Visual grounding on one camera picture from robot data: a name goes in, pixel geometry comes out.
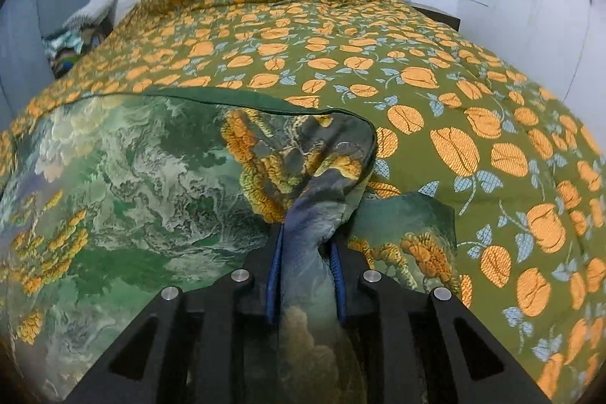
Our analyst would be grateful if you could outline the blue-grey curtain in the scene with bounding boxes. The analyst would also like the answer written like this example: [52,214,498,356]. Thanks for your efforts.
[0,0,91,125]

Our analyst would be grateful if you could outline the pile of mixed clothes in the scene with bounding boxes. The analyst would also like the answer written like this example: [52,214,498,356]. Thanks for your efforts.
[42,0,120,78]

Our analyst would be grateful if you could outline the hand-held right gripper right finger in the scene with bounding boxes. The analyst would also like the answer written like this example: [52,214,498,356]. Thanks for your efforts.
[330,240,554,404]

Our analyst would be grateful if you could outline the dark wooden nightstand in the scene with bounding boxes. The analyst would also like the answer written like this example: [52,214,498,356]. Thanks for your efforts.
[412,2,461,31]

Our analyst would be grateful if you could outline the orange floral green quilt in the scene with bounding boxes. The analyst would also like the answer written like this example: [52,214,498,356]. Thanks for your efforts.
[0,0,606,400]

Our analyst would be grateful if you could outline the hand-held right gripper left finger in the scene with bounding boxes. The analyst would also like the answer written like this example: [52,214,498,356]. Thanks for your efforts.
[66,223,286,404]

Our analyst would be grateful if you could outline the green landscape print jacket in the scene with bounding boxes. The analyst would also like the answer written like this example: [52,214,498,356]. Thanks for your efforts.
[0,88,462,404]

